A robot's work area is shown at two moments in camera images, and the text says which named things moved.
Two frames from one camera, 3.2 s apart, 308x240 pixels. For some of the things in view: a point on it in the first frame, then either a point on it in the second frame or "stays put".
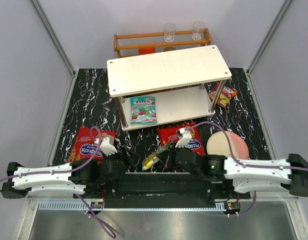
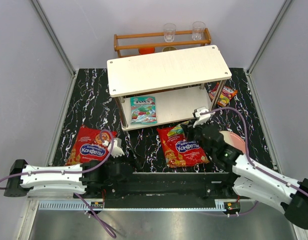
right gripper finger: (171, 151) → (192, 122)
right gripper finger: (166, 163) → (189, 131)
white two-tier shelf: (187, 83) stays put
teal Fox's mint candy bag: (143, 110) stays put
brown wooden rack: (129, 41) stays put
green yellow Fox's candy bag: (150, 160) → (177, 133)
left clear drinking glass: (169, 30) stays put
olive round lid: (169, 48) stays put
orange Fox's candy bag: (226, 94) stays put
